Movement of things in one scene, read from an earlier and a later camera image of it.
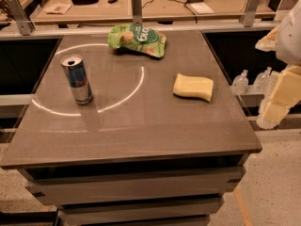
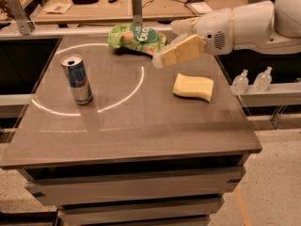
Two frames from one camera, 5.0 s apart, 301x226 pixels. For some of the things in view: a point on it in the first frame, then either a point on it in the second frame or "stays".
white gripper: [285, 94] → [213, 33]
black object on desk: [82, 1] stays
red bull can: [77, 77] stays
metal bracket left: [24, 25] stays
